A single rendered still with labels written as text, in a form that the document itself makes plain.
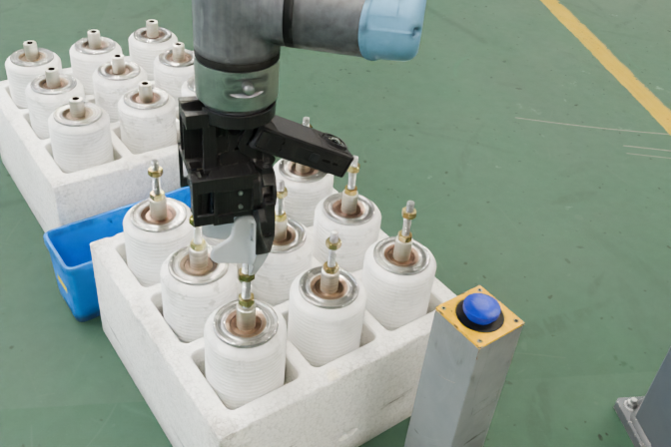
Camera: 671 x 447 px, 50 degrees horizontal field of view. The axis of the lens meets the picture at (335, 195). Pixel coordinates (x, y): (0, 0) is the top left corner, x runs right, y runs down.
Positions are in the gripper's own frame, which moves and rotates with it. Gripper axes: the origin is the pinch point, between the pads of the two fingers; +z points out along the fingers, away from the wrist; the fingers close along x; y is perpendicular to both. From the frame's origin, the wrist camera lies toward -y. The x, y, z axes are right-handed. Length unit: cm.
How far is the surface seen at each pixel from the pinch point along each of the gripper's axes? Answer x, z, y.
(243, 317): 0.9, 7.6, 1.7
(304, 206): -24.5, 13.3, -14.4
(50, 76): -63, 7, 19
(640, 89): -80, 35, -133
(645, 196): -36, 35, -98
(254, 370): 4.7, 12.3, 1.4
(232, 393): 3.9, 16.4, 3.7
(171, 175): -48, 21, 2
